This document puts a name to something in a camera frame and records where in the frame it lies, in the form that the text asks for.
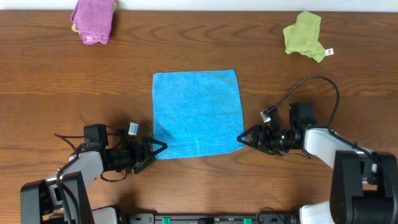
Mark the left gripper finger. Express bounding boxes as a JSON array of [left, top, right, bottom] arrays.
[[133, 157, 156, 174], [142, 136, 168, 156]]

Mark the blue microfiber cloth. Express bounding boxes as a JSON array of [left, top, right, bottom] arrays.
[[152, 70, 244, 160]]

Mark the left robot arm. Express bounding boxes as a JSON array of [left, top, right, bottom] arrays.
[[20, 123, 167, 223]]

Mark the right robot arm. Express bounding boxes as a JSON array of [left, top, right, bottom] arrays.
[[237, 102, 397, 223]]

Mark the olive green crumpled cloth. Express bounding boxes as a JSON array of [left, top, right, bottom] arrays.
[[283, 11, 334, 63]]

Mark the purple folded cloth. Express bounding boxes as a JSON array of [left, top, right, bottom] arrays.
[[71, 0, 116, 45]]

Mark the green cloth under purple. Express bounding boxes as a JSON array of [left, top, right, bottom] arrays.
[[71, 24, 78, 32]]

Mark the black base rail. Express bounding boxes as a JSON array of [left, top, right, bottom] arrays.
[[122, 212, 300, 224]]

